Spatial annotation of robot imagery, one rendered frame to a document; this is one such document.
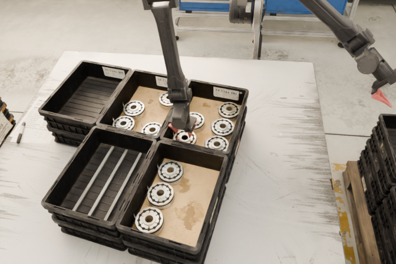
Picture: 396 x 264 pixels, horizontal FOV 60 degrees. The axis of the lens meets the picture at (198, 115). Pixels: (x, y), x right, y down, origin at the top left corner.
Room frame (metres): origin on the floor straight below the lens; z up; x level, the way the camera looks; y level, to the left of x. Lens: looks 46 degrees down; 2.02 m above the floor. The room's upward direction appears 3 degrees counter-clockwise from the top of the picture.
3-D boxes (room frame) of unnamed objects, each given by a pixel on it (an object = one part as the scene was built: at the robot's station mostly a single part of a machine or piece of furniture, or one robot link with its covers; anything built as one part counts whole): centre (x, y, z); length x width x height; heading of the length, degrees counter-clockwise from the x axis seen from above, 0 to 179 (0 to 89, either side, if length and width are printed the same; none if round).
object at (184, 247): (0.68, 0.10, 0.92); 0.40 x 0.30 x 0.02; 160
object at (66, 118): (1.26, 0.52, 0.92); 0.40 x 0.30 x 0.02; 160
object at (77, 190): (0.78, 0.38, 0.87); 0.40 x 0.30 x 0.11; 160
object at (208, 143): (0.93, -0.07, 0.86); 0.10 x 0.10 x 0.01
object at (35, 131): (1.30, 0.84, 0.70); 0.33 x 0.23 x 0.01; 170
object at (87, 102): (1.26, 0.52, 0.87); 0.40 x 0.30 x 0.11; 160
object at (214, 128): (1.03, -0.11, 0.86); 0.10 x 0.10 x 0.01
